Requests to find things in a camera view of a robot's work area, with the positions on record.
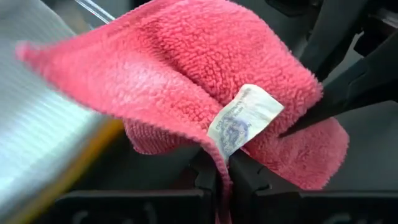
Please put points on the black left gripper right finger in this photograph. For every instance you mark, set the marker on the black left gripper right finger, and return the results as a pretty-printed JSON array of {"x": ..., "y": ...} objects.
[{"x": 245, "y": 177}]

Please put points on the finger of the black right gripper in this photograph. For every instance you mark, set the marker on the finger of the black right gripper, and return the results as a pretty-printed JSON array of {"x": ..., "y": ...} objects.
[
  {"x": 339, "y": 31},
  {"x": 357, "y": 87}
]

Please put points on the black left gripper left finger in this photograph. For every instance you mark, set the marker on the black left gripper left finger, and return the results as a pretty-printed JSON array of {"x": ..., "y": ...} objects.
[{"x": 208, "y": 174}]

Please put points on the pink microfiber towel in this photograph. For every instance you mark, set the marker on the pink microfiber towel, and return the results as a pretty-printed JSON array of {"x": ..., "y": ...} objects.
[{"x": 186, "y": 77}]

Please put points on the orange microfiber towel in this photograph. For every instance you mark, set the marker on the orange microfiber towel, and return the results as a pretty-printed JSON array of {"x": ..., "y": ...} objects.
[{"x": 77, "y": 165}]

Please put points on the light grey microfiber towel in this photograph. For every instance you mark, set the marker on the light grey microfiber towel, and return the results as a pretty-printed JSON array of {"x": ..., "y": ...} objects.
[{"x": 31, "y": 109}]

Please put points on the clear plastic bin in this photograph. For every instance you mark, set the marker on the clear plastic bin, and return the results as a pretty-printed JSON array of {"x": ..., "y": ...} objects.
[{"x": 96, "y": 12}]

